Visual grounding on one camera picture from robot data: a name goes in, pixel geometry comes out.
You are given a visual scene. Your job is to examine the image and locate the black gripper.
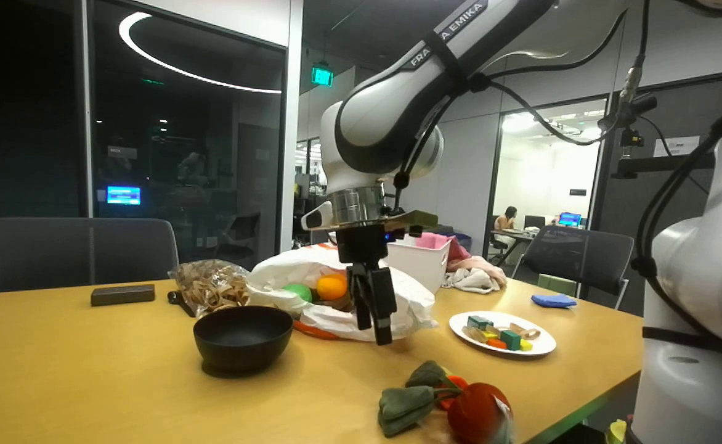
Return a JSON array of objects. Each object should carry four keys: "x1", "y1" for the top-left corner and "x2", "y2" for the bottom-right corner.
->
[{"x1": 336, "y1": 225, "x2": 399, "y2": 346}]

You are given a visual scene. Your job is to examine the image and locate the orange toy fruit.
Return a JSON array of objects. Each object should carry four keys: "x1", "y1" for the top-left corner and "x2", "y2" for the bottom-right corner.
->
[{"x1": 313, "y1": 269, "x2": 353, "y2": 304}]

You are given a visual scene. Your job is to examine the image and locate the white plastic bag orange print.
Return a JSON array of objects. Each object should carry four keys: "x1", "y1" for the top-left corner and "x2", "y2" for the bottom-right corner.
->
[{"x1": 247, "y1": 243, "x2": 440, "y2": 342}]

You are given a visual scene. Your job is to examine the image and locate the black bowl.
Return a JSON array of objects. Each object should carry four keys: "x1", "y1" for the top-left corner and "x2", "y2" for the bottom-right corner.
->
[{"x1": 192, "y1": 304, "x2": 296, "y2": 379}]

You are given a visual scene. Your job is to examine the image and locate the red stuffed vegetable green leaves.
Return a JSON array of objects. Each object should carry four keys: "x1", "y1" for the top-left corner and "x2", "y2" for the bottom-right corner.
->
[{"x1": 378, "y1": 358, "x2": 517, "y2": 444}]

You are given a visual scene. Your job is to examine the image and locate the clear bag of rubber bands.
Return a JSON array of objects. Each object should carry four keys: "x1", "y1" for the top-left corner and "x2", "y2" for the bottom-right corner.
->
[{"x1": 167, "y1": 256, "x2": 255, "y2": 318}]

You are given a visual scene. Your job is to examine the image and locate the white plastic bin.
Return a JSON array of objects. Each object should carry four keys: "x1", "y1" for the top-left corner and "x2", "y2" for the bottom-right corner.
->
[{"x1": 385, "y1": 231, "x2": 454, "y2": 296}]

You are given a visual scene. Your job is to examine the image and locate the pink cloth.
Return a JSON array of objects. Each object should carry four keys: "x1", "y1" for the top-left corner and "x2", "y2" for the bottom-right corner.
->
[{"x1": 413, "y1": 230, "x2": 479, "y2": 273}]

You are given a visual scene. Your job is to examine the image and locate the white grey towel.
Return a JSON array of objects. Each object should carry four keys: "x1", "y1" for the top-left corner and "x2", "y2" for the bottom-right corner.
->
[{"x1": 443, "y1": 254, "x2": 510, "y2": 296}]

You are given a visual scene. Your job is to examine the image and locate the seated person in background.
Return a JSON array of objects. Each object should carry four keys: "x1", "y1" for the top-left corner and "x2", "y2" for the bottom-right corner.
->
[{"x1": 494, "y1": 204, "x2": 520, "y2": 235}]

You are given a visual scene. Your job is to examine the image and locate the white paper plate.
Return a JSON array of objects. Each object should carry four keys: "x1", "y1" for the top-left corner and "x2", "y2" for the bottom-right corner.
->
[{"x1": 447, "y1": 307, "x2": 559, "y2": 360}]

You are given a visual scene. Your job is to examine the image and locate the blue flat object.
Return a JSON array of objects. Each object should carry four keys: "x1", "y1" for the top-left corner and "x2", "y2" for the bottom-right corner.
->
[{"x1": 530, "y1": 291, "x2": 580, "y2": 310}]

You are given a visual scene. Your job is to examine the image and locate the grey office chair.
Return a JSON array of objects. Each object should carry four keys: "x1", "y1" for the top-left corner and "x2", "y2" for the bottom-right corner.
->
[
  {"x1": 0, "y1": 214, "x2": 183, "y2": 296},
  {"x1": 514, "y1": 227, "x2": 638, "y2": 310}
]

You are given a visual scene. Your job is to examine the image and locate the green exit sign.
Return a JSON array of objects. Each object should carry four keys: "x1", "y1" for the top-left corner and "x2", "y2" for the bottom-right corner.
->
[{"x1": 309, "y1": 64, "x2": 336, "y2": 88}]

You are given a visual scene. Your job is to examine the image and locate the black rectangular case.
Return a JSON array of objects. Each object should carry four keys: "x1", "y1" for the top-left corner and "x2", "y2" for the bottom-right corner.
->
[{"x1": 89, "y1": 281, "x2": 159, "y2": 307}]

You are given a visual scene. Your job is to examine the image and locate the blue lit screen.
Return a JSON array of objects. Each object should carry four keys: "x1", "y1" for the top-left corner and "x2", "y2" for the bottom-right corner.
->
[{"x1": 105, "y1": 183, "x2": 146, "y2": 207}]

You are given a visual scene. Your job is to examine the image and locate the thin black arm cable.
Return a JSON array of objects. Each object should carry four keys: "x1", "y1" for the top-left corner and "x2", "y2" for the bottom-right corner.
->
[{"x1": 393, "y1": 0, "x2": 653, "y2": 195}]

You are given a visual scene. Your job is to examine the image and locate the thick black base cable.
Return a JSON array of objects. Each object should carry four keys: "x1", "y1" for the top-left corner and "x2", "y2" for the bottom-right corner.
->
[{"x1": 632, "y1": 96, "x2": 722, "y2": 364}]

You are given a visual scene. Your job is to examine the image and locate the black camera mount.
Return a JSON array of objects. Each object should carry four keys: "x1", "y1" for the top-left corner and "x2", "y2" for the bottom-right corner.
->
[{"x1": 610, "y1": 82, "x2": 716, "y2": 180}]

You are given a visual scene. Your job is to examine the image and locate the white wall sign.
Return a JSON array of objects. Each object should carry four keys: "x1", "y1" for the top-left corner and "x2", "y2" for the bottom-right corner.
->
[{"x1": 653, "y1": 133, "x2": 702, "y2": 157}]

